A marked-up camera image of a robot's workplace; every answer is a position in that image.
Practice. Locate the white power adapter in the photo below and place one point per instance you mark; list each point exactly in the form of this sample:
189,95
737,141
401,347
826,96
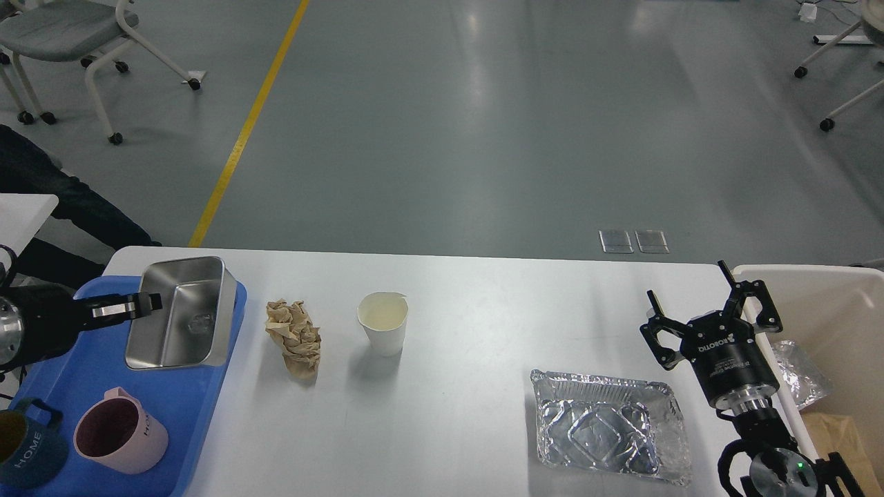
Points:
808,12

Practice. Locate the person in white sweater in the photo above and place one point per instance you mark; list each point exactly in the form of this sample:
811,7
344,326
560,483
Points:
27,169

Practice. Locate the white side table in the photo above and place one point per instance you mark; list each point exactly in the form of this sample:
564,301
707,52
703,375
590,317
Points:
22,215

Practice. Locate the aluminium foil tray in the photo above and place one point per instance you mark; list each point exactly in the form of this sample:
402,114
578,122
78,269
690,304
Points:
612,425

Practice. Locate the brown paper in bin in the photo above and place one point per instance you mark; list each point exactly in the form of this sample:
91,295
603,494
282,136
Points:
838,433

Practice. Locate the floor socket plate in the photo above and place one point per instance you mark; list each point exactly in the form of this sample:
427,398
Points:
616,241
652,241

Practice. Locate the crumpled brown paper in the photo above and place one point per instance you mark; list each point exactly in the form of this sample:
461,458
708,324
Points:
294,333

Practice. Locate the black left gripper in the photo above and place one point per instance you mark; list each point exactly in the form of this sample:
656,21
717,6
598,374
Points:
41,322

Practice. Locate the white paper cup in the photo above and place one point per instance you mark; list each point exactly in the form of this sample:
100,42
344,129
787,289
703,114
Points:
383,316

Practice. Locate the stainless steel rectangular container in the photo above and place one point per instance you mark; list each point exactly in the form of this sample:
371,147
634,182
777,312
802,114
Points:
194,326

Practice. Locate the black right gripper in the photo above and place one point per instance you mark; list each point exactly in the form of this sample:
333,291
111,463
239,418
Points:
721,346

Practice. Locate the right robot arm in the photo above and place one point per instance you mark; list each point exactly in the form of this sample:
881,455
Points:
766,460

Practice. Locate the pink mug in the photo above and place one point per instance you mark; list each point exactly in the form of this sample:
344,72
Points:
120,434

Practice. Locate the left floor socket plate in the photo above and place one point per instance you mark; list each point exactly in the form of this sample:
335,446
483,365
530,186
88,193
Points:
616,241

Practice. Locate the beige plastic bin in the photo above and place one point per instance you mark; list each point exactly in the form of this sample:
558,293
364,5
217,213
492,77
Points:
834,314

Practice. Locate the dark blue HOME mug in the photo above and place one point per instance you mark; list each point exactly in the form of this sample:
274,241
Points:
32,453

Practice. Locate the grey office chair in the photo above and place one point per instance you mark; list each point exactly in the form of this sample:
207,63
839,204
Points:
64,31

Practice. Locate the right floor socket plate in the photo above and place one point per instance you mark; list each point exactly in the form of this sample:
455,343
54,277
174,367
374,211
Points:
652,241

